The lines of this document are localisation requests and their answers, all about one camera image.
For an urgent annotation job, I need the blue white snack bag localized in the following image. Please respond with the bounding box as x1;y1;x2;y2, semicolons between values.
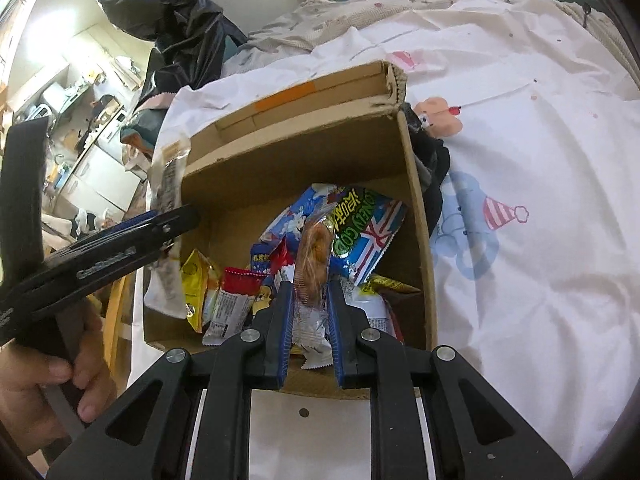
260;183;346;261

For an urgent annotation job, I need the white blue snack packet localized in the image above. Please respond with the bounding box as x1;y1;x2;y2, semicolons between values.
345;282;401;341

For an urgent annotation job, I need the printed blanket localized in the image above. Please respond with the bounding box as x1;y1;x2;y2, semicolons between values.
150;0;640;476

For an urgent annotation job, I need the yellow brown snack packet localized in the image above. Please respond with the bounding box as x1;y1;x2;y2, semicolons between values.
362;274;426;346

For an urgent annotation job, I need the clear brown pastry packet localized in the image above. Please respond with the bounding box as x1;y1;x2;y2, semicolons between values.
292;212;336;371

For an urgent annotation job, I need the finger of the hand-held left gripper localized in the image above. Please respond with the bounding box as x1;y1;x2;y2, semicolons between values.
54;209;162;255
125;204;201;257

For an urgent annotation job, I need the cardboard box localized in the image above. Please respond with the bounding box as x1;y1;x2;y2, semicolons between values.
144;60;440;401

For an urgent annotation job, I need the red-ended white snack packet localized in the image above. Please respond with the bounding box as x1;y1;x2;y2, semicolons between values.
201;266;271;347

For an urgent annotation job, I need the dark grey cloth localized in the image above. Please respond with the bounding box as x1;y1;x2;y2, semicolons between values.
402;102;452;246

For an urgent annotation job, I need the teal brown bag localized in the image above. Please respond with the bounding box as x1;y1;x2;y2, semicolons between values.
120;95;173;156

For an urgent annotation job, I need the floral quilt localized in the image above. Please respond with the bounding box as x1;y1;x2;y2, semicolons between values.
247;0;471;53

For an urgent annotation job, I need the person's left hand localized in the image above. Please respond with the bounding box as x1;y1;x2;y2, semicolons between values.
0;300;118;458

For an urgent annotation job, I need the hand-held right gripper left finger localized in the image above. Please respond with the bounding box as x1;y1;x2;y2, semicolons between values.
47;280;296;480

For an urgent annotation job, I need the black plastic bag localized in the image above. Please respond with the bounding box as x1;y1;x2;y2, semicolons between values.
85;0;248;111

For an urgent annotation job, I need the white kitchen cabinet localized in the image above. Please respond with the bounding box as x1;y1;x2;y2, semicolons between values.
50;145;143;216

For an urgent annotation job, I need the blue red snack packet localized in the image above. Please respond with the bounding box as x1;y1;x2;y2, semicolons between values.
250;237;296;281

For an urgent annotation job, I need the green flag print snack bag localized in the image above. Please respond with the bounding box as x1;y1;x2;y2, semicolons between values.
327;187;406;286

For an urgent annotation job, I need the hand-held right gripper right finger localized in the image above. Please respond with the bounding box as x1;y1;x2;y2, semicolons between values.
327;280;573;480

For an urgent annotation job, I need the cartoon print snack packet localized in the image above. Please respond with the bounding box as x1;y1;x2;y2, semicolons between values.
252;282;280;318

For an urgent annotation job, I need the large yellow snack bag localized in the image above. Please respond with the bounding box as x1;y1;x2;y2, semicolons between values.
180;249;222;333

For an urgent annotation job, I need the clear white snack wrapper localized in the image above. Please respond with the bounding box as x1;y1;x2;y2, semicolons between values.
144;137;193;321

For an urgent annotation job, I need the white paper sheet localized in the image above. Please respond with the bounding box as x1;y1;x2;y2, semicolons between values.
190;387;431;480

